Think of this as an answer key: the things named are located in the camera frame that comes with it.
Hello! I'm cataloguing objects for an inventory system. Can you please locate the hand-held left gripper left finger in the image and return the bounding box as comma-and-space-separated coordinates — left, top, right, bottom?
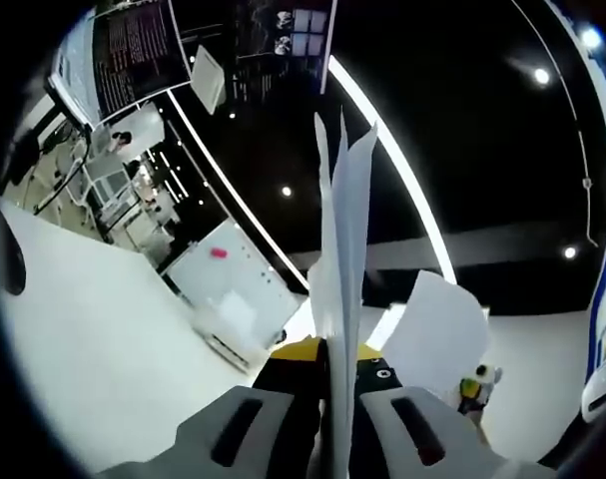
172, 336, 331, 479

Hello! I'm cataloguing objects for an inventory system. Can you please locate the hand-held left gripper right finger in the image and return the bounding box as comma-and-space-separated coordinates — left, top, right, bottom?
351, 342, 488, 479

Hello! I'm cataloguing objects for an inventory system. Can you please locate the single white printing paper sheet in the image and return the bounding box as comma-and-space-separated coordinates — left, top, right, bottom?
381, 269, 491, 400

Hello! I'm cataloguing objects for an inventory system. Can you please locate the stack of white printing papers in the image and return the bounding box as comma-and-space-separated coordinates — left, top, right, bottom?
306, 107, 379, 479

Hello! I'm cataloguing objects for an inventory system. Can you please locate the white table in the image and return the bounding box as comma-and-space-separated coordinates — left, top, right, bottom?
0, 197, 603, 479

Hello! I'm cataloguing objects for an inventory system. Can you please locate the white rolling whiteboard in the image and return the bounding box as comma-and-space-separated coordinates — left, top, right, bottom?
162, 219, 303, 350

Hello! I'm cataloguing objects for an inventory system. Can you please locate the long ceiling light strip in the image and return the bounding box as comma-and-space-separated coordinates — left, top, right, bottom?
326, 54, 458, 288

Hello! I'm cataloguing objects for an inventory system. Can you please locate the curved ceiling light strip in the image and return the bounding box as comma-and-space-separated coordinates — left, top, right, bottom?
166, 92, 309, 291

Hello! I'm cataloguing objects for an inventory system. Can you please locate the black waste bin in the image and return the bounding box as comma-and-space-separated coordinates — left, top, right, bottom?
0, 217, 28, 296

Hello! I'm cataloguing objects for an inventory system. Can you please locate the white office chair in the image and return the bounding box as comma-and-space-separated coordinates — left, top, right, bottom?
90, 167, 134, 206

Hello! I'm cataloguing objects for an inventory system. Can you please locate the ceiling air conditioner unit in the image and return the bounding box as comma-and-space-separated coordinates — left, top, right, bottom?
190, 44, 228, 116

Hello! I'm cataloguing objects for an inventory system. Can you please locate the white-framed computer monitor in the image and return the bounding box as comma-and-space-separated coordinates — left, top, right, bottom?
45, 0, 194, 129

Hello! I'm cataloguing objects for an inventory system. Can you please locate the large hanging dark display screen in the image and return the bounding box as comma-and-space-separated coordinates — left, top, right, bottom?
232, 0, 338, 96

